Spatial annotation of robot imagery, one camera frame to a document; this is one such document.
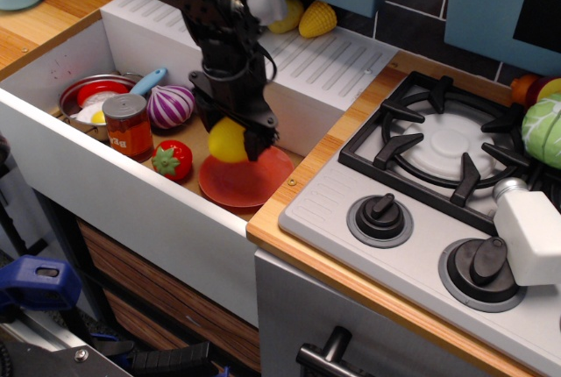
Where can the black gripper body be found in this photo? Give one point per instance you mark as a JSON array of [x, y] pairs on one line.
[[239, 96]]

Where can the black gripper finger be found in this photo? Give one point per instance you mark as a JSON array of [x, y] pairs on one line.
[[257, 140], [208, 114]]

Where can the yellow toy lemon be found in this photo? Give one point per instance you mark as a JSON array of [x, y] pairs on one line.
[[226, 141]]

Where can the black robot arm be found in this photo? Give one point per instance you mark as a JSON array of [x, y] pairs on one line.
[[225, 31]]

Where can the red plastic plate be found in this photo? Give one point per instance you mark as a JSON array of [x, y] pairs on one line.
[[246, 184]]

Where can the purple toy onion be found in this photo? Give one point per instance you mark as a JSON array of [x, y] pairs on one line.
[[170, 106]]

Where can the red toy strawberry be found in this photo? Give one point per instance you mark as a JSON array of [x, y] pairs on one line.
[[172, 159]]

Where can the orange toy can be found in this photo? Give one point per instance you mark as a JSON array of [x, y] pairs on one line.
[[128, 126]]

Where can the yellow toy fruit behind faucet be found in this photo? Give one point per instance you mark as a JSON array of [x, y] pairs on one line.
[[291, 20]]

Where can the white toy sink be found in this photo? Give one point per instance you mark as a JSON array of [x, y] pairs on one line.
[[199, 242]]

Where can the yellow toy corn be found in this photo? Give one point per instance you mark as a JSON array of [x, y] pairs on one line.
[[318, 19]]

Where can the black burner grate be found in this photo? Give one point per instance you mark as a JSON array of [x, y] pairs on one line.
[[442, 149]]

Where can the toy fried egg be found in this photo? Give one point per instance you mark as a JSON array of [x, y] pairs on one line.
[[92, 114]]

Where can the left black stove knob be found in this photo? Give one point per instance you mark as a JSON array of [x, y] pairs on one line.
[[380, 221]]

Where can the black stove knob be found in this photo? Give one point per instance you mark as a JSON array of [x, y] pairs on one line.
[[476, 273], [380, 221]]

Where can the grey toy stove top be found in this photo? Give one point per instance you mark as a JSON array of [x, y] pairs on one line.
[[530, 332]]

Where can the wooden drawer front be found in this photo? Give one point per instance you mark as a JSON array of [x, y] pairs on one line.
[[163, 312]]

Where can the blue clamp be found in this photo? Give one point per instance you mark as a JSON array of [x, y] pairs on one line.
[[38, 283]]

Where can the right black stove knob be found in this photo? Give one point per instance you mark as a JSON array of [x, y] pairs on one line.
[[476, 273]]

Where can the orange toy bottle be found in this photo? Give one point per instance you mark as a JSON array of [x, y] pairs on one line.
[[529, 89]]

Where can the teal toy microwave cabinet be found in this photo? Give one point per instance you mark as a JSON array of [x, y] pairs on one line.
[[520, 33]]

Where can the green toy cabbage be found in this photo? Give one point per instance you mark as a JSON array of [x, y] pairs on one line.
[[541, 131]]

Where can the white salt shaker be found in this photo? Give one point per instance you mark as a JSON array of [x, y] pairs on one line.
[[530, 225]]

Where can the silver pot with blue handle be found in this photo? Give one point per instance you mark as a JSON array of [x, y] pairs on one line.
[[135, 83]]

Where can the metal oven door handle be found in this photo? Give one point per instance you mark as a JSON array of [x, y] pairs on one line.
[[329, 359]]

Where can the metal bracket with screw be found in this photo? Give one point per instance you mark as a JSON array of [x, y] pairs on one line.
[[33, 344]]

